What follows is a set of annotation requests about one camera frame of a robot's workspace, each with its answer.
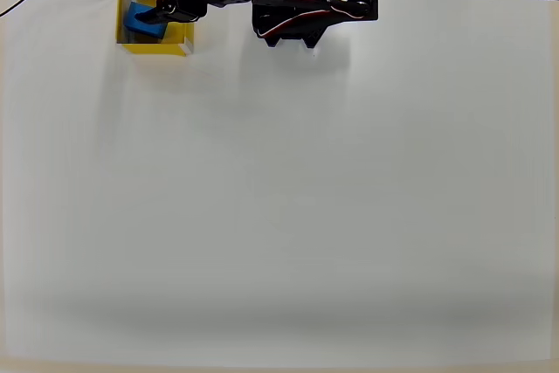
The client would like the yellow open cardboard box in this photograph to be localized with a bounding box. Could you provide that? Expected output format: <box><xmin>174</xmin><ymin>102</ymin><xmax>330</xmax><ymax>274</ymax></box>
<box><xmin>115</xmin><ymin>0</ymin><xmax>196</xmax><ymax>59</ymax></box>

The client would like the blue rectangular block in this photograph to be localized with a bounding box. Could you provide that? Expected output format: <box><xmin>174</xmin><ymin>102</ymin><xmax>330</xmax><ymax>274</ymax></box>
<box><xmin>123</xmin><ymin>1</ymin><xmax>170</xmax><ymax>40</ymax></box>

